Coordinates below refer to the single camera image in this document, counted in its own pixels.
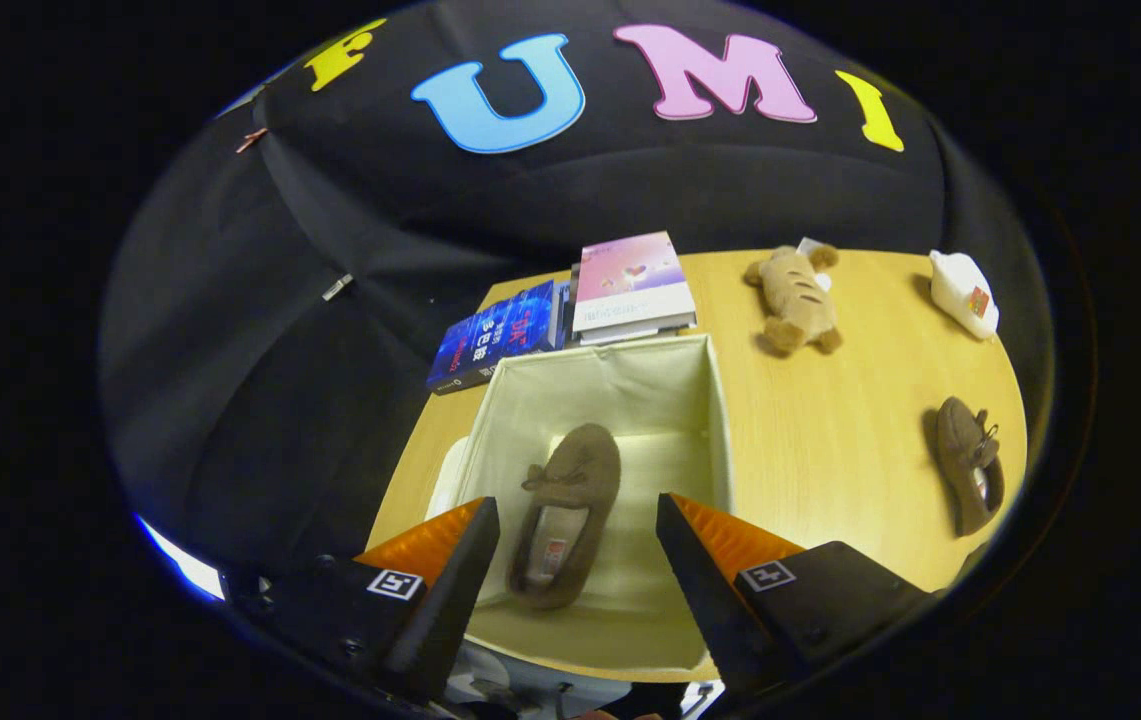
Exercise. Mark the silver clip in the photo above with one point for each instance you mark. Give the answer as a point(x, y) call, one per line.
point(337, 287)

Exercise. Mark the black backdrop cloth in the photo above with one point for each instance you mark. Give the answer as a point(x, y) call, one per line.
point(330, 220)

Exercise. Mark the brown suede moccasin shoe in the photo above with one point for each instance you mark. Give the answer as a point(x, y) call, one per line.
point(580, 465)
point(955, 450)

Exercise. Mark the red clip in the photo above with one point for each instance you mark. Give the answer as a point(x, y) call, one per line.
point(251, 140)

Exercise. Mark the green fabric storage box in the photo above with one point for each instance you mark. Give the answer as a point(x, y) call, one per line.
point(630, 400)

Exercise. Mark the pink cover book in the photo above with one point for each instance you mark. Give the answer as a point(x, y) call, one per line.
point(630, 270)

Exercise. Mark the blue cover book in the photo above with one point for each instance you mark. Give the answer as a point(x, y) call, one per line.
point(495, 335)

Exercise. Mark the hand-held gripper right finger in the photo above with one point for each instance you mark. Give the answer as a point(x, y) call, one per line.
point(705, 600)

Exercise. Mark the white plush toy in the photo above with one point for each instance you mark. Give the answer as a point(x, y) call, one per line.
point(955, 285)

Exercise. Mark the white-edged book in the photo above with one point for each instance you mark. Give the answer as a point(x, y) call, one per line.
point(630, 333)

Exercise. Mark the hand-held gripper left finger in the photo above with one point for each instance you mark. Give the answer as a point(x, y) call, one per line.
point(445, 610)

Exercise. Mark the tan bread plush toy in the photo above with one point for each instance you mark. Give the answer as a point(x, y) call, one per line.
point(790, 295)

